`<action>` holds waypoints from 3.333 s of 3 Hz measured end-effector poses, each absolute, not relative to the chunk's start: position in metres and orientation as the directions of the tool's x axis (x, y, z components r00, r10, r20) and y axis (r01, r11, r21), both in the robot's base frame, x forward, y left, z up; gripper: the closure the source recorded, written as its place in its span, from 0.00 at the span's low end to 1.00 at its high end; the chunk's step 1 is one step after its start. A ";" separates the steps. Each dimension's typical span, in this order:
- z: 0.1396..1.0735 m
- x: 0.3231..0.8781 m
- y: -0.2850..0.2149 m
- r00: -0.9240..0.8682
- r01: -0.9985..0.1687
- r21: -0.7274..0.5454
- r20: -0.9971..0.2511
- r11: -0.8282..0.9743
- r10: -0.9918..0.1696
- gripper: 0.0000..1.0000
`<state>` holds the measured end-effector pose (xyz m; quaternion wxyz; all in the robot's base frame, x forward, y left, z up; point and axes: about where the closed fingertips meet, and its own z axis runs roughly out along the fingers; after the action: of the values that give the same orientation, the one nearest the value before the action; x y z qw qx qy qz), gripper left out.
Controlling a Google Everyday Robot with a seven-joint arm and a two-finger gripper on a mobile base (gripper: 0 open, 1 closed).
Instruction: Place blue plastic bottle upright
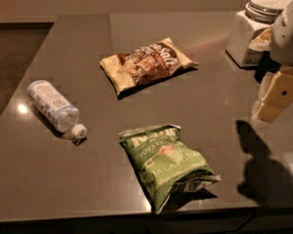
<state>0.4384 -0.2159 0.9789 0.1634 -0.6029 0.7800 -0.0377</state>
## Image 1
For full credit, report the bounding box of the clear blue plastic water bottle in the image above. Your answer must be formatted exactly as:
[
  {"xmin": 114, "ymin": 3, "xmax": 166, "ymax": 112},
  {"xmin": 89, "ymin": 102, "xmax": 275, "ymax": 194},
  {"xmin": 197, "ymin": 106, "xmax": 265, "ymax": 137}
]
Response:
[{"xmin": 27, "ymin": 80, "xmax": 87, "ymax": 139}]

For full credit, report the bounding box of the white ceramic canister jar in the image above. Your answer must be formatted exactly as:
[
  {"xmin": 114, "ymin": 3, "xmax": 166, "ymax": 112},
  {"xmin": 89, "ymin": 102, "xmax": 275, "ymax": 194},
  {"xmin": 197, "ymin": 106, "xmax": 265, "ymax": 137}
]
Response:
[{"xmin": 226, "ymin": 0, "xmax": 291, "ymax": 67}]

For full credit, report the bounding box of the dark wire basket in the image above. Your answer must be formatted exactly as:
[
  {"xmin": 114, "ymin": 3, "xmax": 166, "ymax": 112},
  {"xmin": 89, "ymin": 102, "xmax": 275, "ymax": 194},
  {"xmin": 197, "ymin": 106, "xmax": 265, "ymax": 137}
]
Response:
[{"xmin": 254, "ymin": 52, "xmax": 280, "ymax": 84}]

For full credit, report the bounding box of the brown salt chips bag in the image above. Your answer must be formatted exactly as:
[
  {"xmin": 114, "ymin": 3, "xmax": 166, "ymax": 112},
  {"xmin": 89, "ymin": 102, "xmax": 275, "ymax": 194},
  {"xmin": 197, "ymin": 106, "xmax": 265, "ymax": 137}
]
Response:
[{"xmin": 100, "ymin": 38, "xmax": 196, "ymax": 95}]

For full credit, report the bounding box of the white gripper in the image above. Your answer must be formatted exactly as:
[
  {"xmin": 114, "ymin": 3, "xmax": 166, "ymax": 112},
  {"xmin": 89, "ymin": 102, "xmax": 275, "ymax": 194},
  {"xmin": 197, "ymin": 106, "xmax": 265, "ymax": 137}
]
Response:
[{"xmin": 249, "ymin": 0, "xmax": 293, "ymax": 123}]

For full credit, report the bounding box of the green jalapeno chips bag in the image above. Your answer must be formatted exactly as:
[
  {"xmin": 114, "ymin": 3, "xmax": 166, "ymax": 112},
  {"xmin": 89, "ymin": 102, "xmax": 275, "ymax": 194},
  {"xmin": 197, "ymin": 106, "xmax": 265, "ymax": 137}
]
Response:
[{"xmin": 119, "ymin": 124, "xmax": 221, "ymax": 214}]

